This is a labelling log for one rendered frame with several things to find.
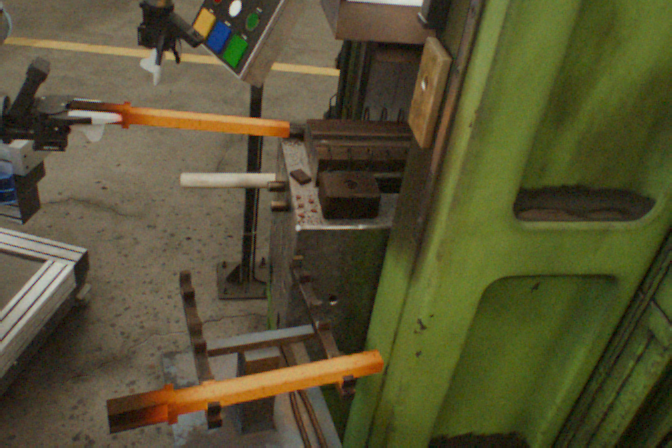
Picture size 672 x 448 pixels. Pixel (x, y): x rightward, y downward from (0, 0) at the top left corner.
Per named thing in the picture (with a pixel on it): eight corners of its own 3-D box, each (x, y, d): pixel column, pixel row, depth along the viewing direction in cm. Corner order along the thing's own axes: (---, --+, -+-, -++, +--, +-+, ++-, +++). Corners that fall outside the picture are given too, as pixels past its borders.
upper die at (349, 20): (334, 39, 127) (341, -8, 122) (319, 3, 143) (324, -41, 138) (530, 50, 136) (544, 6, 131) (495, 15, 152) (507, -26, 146)
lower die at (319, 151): (315, 187, 148) (319, 155, 143) (303, 141, 164) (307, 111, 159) (486, 188, 157) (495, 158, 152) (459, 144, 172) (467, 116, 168)
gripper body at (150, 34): (150, 38, 178) (148, -5, 171) (179, 44, 178) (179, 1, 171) (137, 48, 172) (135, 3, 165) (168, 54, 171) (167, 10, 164)
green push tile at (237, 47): (234, 67, 178) (247, 44, 176) (221, 56, 183) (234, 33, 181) (239, 70, 179) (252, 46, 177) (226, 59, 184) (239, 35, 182)
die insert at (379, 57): (374, 62, 136) (379, 35, 132) (367, 47, 142) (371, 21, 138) (506, 68, 142) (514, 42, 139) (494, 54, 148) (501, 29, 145)
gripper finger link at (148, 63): (138, 81, 174) (146, 48, 174) (159, 86, 173) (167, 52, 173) (134, 79, 171) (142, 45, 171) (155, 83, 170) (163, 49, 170)
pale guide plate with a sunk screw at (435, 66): (419, 148, 114) (441, 58, 104) (406, 122, 121) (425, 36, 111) (431, 148, 115) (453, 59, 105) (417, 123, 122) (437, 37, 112)
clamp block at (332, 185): (323, 220, 138) (326, 195, 134) (317, 196, 145) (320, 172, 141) (377, 219, 141) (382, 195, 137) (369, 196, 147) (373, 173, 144)
